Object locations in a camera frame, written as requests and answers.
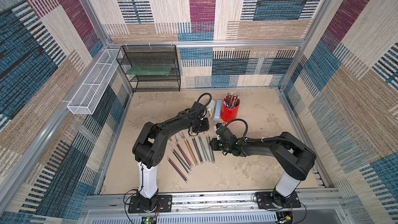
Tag dark navy striped pencil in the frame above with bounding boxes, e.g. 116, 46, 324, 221
192, 138, 204, 164

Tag black white striped pencil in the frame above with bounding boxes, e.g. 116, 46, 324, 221
171, 150, 191, 175

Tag black wire mesh shelf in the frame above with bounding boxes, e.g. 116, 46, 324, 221
116, 45, 181, 92

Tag green board on shelf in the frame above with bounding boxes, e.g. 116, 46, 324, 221
126, 65, 172, 76

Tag pencils in red cup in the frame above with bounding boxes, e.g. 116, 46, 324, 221
223, 93, 240, 110

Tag yellow striped pencil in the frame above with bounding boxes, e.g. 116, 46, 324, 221
183, 139, 198, 167

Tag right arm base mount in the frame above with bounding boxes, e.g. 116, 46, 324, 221
252, 191, 301, 211

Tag light blue eraser box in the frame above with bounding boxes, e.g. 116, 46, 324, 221
213, 100, 223, 122

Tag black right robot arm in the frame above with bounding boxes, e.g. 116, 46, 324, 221
209, 118, 317, 207

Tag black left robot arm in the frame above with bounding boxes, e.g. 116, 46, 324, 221
132, 93, 212, 200

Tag red striped pencil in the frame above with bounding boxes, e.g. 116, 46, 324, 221
168, 157, 191, 183

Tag red pencil cup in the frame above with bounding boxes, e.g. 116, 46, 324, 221
221, 104, 239, 122

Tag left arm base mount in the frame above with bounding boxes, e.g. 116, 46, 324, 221
127, 195, 173, 214

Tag white wire mesh basket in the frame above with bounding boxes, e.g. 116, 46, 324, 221
67, 49, 119, 115

